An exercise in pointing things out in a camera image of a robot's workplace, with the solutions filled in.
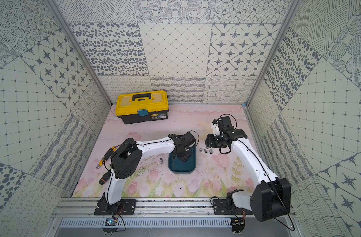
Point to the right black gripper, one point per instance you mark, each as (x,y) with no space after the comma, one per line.
(210,139)

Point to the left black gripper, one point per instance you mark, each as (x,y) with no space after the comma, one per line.
(183,152)

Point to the teal plastic storage tray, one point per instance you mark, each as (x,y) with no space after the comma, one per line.
(177,166)

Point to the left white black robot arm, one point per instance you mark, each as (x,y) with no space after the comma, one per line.
(125,158)

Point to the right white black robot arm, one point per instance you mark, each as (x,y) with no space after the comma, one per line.
(271,197)

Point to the yellow black plastic toolbox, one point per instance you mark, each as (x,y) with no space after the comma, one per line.
(142,107)

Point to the right controller board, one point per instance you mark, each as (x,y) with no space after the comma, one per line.
(237,225)

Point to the controller board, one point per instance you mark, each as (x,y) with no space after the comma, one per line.
(237,225)
(110,226)

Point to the left controller board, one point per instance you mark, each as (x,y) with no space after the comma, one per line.
(110,226)

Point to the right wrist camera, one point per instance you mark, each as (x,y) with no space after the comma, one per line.
(222,125)

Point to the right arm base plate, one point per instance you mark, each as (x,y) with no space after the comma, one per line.
(224,207)

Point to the black orange screwdriver handle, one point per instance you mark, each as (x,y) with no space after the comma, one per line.
(105,178)

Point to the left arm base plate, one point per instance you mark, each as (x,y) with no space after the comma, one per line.
(122,207)

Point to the aluminium mounting rail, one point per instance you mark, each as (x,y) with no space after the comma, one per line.
(144,207)

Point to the white slotted cable duct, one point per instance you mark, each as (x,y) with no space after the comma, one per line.
(146,222)

